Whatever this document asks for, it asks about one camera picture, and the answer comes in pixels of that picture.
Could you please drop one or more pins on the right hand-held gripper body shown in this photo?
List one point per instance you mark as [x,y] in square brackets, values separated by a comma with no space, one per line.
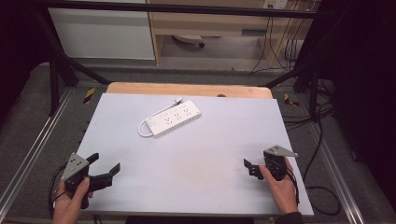
[275,161]

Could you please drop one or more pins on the white cabinet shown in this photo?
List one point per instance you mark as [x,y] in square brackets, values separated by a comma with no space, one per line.
[102,34]

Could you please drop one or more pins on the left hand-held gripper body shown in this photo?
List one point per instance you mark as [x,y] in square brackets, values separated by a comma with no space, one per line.
[74,166]

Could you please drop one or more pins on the person's right hand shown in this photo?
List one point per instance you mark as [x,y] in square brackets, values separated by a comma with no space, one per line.
[284,194]

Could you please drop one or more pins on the white wall socket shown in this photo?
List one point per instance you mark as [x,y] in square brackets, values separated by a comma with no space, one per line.
[275,3]

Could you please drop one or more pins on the small white power strip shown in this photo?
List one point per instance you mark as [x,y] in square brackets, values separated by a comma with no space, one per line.
[188,38]

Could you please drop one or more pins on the wooden table board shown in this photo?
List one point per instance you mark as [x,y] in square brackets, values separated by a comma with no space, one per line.
[186,90]

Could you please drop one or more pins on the black metal frame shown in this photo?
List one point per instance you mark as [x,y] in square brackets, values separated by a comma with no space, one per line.
[186,7]

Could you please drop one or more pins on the yellow black tape strip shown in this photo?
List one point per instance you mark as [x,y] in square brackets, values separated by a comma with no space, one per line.
[89,95]
[289,100]

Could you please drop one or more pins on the person's left hand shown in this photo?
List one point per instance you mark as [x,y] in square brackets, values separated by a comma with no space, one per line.
[67,207]

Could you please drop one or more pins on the black curtain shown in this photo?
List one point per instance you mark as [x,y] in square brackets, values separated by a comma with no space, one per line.
[364,77]
[15,46]

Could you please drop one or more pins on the wooden desk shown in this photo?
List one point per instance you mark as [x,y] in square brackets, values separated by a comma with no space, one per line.
[211,23]

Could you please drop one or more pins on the aluminium rail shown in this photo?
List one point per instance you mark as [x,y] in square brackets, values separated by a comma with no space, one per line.
[337,177]
[34,146]

